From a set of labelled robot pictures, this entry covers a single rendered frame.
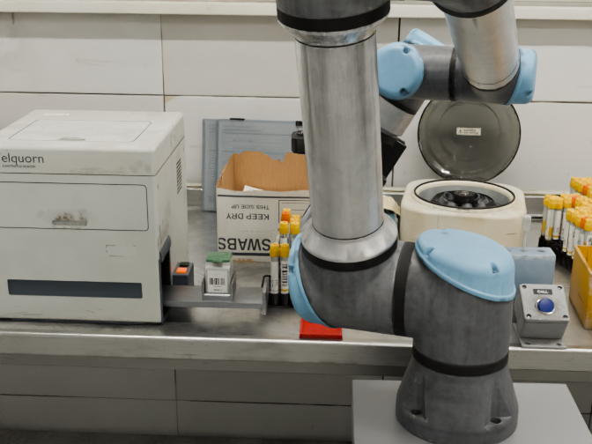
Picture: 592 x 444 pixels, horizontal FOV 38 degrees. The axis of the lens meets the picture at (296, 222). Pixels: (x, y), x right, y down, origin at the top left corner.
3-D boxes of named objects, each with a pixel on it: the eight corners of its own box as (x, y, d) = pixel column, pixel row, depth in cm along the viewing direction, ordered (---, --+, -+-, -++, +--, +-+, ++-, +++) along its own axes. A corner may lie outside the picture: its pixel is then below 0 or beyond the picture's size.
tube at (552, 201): (548, 250, 173) (554, 200, 170) (541, 248, 175) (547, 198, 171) (552, 248, 175) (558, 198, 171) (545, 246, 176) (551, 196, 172)
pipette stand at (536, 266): (493, 313, 147) (498, 258, 144) (485, 296, 154) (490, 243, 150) (551, 313, 147) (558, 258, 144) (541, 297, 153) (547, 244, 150)
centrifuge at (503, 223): (393, 275, 162) (395, 213, 158) (406, 225, 190) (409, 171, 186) (523, 286, 158) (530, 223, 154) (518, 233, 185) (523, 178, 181)
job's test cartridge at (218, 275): (205, 299, 141) (204, 263, 139) (210, 287, 146) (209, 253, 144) (230, 299, 141) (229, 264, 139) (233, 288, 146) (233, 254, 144)
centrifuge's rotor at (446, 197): (420, 234, 168) (422, 199, 166) (425, 210, 182) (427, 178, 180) (501, 240, 165) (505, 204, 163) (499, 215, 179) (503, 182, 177)
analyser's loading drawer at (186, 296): (141, 311, 141) (139, 282, 140) (149, 295, 148) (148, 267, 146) (265, 314, 141) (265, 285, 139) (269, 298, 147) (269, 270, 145)
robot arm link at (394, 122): (374, 94, 128) (372, 85, 135) (358, 120, 129) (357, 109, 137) (417, 120, 129) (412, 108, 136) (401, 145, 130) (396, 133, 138)
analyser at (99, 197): (-7, 321, 142) (-27, 144, 132) (47, 260, 168) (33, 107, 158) (179, 326, 141) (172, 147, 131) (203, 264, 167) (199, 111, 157)
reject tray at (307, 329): (299, 338, 137) (299, 333, 137) (300, 320, 143) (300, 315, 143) (342, 339, 137) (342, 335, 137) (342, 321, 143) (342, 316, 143)
